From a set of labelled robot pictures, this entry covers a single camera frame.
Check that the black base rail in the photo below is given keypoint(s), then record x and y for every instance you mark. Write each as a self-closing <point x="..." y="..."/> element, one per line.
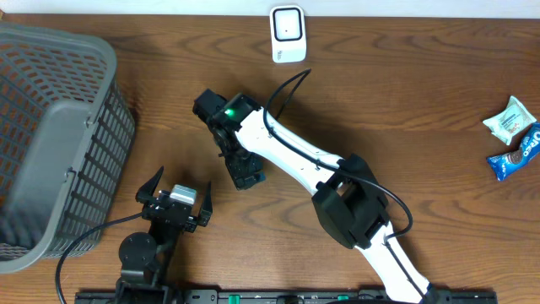
<point x="207" y="296"/>

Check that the white barcode scanner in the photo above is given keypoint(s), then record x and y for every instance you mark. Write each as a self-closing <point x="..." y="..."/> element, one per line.
<point x="288" y="34"/>

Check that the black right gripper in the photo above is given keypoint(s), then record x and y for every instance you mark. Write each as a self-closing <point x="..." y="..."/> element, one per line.
<point x="235" y="167"/>

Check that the grey plastic mesh basket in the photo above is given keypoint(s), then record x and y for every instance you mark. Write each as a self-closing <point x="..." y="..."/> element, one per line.
<point x="66" y="134"/>

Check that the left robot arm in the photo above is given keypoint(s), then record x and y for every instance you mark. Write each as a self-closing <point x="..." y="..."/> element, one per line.
<point x="145" y="256"/>

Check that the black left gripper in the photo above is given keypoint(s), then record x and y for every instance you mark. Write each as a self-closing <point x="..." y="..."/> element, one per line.
<point x="143" y="195"/>

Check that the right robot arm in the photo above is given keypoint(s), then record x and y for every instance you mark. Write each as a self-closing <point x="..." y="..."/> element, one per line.
<point x="350" y="203"/>

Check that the blue Oreo cookie pack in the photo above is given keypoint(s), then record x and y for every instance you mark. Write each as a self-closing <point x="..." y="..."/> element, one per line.
<point x="506" y="164"/>

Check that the white mint tissue pack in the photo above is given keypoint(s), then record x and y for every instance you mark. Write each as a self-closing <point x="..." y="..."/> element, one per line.
<point x="511" y="121"/>

